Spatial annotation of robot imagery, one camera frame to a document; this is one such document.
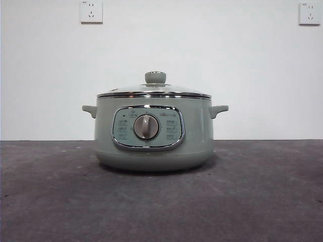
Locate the glass lid with green knob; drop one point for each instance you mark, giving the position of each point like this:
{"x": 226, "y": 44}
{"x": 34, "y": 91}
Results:
{"x": 155, "y": 78}

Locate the sage green electric cooking pot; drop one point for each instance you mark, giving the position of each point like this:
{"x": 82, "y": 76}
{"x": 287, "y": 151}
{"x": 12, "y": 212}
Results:
{"x": 196, "y": 131}

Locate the white wall socket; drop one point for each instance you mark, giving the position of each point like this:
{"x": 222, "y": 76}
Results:
{"x": 309, "y": 13}
{"x": 92, "y": 12}

